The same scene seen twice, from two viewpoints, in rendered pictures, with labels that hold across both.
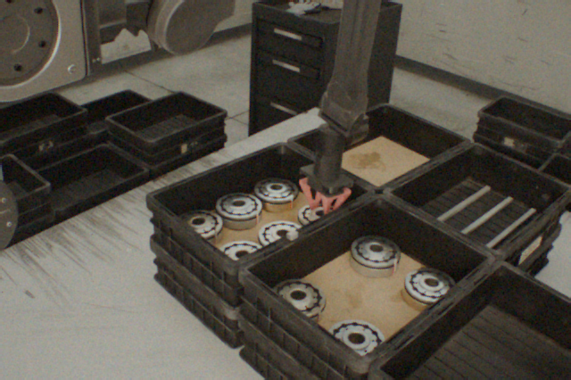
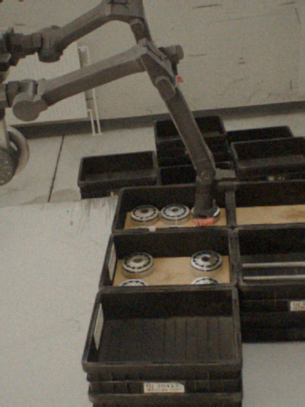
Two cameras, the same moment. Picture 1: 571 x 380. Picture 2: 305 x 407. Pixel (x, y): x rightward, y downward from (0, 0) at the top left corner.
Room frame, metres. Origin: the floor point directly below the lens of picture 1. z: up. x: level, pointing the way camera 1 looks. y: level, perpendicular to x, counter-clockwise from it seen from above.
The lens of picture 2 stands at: (-0.12, -1.36, 2.03)
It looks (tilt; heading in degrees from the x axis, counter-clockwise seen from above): 30 degrees down; 52
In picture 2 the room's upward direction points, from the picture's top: 6 degrees counter-clockwise
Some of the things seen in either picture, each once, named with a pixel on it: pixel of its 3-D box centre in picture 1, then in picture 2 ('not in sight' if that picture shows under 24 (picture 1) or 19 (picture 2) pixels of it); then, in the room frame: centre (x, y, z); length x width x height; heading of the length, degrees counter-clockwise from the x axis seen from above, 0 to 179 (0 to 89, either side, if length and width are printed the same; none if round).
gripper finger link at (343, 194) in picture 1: (326, 198); (203, 220); (1.07, -0.09, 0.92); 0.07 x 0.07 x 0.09; 40
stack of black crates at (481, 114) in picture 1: (518, 161); not in sight; (2.35, -1.06, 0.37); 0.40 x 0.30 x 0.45; 51
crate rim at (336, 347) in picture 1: (372, 268); (168, 260); (0.85, -0.17, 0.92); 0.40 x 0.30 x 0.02; 135
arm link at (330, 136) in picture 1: (333, 138); (206, 184); (1.09, -0.09, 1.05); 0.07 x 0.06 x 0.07; 142
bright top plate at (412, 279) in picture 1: (431, 285); (206, 288); (0.88, -0.29, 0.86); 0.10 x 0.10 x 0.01
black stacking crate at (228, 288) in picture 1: (261, 218); (173, 221); (1.06, 0.05, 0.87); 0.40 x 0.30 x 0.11; 135
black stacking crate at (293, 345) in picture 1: (368, 289); (170, 273); (0.85, -0.17, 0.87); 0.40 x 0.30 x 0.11; 135
